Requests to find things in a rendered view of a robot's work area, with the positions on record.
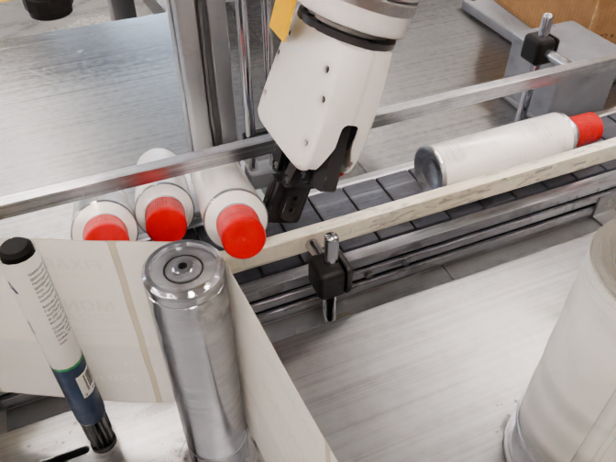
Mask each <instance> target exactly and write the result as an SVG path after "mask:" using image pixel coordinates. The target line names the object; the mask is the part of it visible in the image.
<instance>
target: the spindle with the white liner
mask: <svg viewBox="0 0 616 462"><path fill-rule="evenodd" d="M503 448H504V455H505V458H506V461H507V462H616V218H614V219H612V220H610V221H609V222H608V223H606V224H605V225H603V226H602V227H601V228H600V229H599V230H598V231H597V232H596V233H595V235H594V236H593V238H592V240H591V242H590V245H589V248H588V252H587V255H586V256H585V259H584V261H583V264H582V266H581V268H580V271H579V273H578V275H577V277H576V278H575V280H574V282H573V284H572V286H571V288H570V291H569V293H568V296H567V297H566V301H565V304H564V307H563V309H562V312H561V314H560V316H559V318H558V320H557V322H556V324H555V327H554V329H553V331H552V333H551V335H550V337H549V339H548V341H547V343H546V346H545V349H544V353H543V355H542V357H541V359H540V361H539V363H538V365H537V367H536V369H535V371H534V373H533V375H532V377H531V380H530V383H529V385H528V388H527V389H526V390H525V391H524V393H523V394H522V397H521V398H520V400H519V402H518V405H517V409H516V411H515V412H514V413H513V414H512V416H511V418H510V420H509V421H508V423H507V426H506V428H505V432H504V437H503Z"/></svg>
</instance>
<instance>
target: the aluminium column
mask: <svg viewBox="0 0 616 462"><path fill-rule="evenodd" d="M165 1H166V7H167V13H168V19H169V24H170V35H171V41H172V47H173V52H174V58H175V64H176V70H177V75H178V81H179V86H180V93H181V103H182V109H183V115H184V121H185V126H186V132H187V138H188V144H189V150H190V152H193V151H196V150H201V149H208V148H211V147H214V146H215V143H214V140H213V135H212V130H211V126H210V120H209V114H208V106H207V99H206V91H205V83H204V66H203V55H202V45H201V35H200V26H199V17H198V9H197V0H165ZM203 14H204V24H205V34H206V45H207V56H208V66H209V76H210V85H211V94H212V102H213V110H214V122H215V128H216V133H217V136H218V141H219V146H220V145H224V144H227V143H231V142H236V141H238V135H237V116H236V106H235V96H234V86H233V76H232V67H231V57H230V47H229V37H228V27H227V17H226V0H203Z"/></svg>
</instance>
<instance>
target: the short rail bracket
mask: <svg viewBox="0 0 616 462"><path fill-rule="evenodd" d="M308 279H309V282H310V283H311V284H312V286H313V288H314V290H315V292H316V294H317V295H318V297H319V298H320V299H321V300H323V311H322V325H324V324H327V323H330V322H333V321H335V320H336V296H339V295H342V294H344V292H345V293H348V292H350V291H351V289H352V280H353V268H352V267H351V265H350V264H349V262H348V260H347V258H346V257H345V255H344V254H343V252H342V251H341V250H340V249H339V236H338V234H337V233H335V232H328V233H326V234H325V236H324V252H323V253H319V254H316V255H313V256H311V257H310V258H309V261H308Z"/></svg>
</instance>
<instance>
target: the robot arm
mask: <svg viewBox="0 0 616 462"><path fill-rule="evenodd" d="M298 1H299V2H300V3H301V4H300V5H299V7H298V8H297V10H296V12H295V14H294V16H293V17H292V19H291V24H290V28H289V31H288V35H287V38H286V42H282V41H281V43H280V46H279V49H278V51H277V54H276V56H275V59H274V62H273V64H272V66H271V69H270V72H269V76H268V79H267V81H266V84H265V87H264V90H263V93H262V95H261V98H260V102H259V105H258V116H259V119H260V121H261V122H262V124H263V125H264V127H265V128H266V129H267V130H268V131H269V133H270V134H271V136H272V137H273V138H274V140H275V141H276V145H277V146H276V149H275V153H274V157H273V161H272V169H273V171H275V172H277V173H272V175H271V178H270V181H269V186H268V189H267V191H266V194H265V197H264V199H263V203H264V204H265V206H266V208H267V211H268V223H293V224H294V223H297V222H298V221H299V220H300V217H301V214H302V212H303V208H304V206H305V203H306V201H307V198H308V195H309V193H310V191H311V189H316V190H318V191H319V192H325V193H334V192H335V191H336V187H337V184H338V180H339V175H340V172H343V173H349V172H350V171H351V170H352V169H353V167H354V166H355V164H356V162H357V161H358V157H359V155H360V153H361V151H362V149H363V147H364V145H365V143H366V140H367V138H368V135H369V131H370V129H371V126H372V123H373V121H374V118H375V115H376V113H377V109H378V106H379V103H380V98H381V95H382V92H383V89H384V85H385V82H386V78H387V74H388V71H389V67H390V63H391V55H392V54H391V50H393V48H394V46H395V44H396V39H402V38H404V37H405V35H406V33H407V30H408V28H409V26H410V24H411V22H412V19H413V15H414V13H415V10H416V8H417V6H418V4H419V2H420V0H298Z"/></svg>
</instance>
